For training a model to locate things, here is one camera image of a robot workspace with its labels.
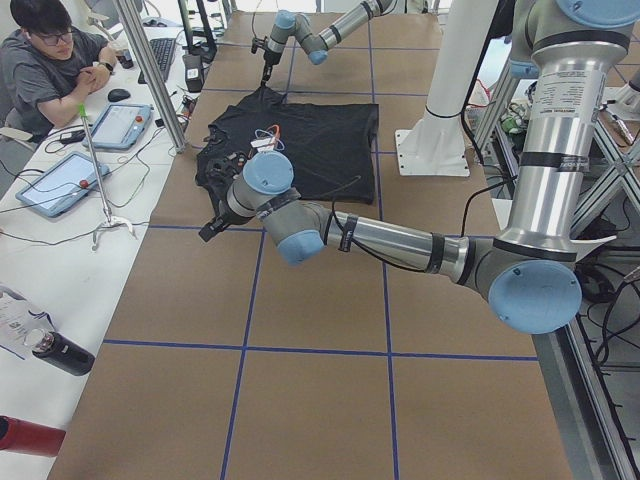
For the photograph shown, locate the aluminium frame post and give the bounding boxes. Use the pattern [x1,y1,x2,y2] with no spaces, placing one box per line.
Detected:
[114,0,186,154]

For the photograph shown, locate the blue teach pendant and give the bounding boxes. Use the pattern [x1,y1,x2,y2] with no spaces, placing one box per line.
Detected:
[15,152,97,218]
[91,103,153,151]

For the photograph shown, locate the white tripod stand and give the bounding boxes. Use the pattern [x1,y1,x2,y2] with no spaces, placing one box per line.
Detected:
[78,103,136,252]

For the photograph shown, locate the black computer mouse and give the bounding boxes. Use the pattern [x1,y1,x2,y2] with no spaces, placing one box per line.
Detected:
[107,88,131,103]

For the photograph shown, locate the blue teach pendant far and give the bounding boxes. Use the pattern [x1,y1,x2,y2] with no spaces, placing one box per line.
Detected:
[91,103,153,151]

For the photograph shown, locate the paper sheet on desk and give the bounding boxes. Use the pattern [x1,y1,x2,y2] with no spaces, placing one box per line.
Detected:
[1,284,55,360]

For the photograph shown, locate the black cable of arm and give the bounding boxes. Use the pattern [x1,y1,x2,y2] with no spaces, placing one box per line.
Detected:
[319,174,521,261]

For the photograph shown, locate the black printed t-shirt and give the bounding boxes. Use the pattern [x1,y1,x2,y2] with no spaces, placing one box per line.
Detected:
[195,87,379,204]

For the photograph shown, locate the black keyboard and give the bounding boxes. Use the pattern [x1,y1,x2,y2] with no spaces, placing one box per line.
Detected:
[150,38,176,82]

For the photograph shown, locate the blue teach pendant near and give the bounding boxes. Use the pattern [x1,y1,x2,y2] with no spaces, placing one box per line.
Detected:
[15,152,97,218]

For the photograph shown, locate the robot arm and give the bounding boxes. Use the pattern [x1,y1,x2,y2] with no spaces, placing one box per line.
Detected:
[251,0,393,86]
[196,1,639,334]

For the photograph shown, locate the black water bottle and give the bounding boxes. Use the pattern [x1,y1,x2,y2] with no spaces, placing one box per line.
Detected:
[23,329,95,376]

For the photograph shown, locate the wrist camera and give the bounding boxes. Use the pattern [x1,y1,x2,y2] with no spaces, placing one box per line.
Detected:
[251,37,264,54]
[205,152,248,186]

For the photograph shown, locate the seated person grey shirt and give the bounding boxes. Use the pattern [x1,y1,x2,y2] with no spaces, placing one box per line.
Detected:
[1,1,116,137]

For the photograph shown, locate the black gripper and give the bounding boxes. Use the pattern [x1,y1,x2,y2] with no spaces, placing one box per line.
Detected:
[261,49,278,84]
[198,211,234,241]

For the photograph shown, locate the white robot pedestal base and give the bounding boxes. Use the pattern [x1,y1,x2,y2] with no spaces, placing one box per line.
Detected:
[395,0,499,177]

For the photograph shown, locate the red bottle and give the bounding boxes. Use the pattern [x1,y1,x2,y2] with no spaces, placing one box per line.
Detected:
[1,416,66,457]

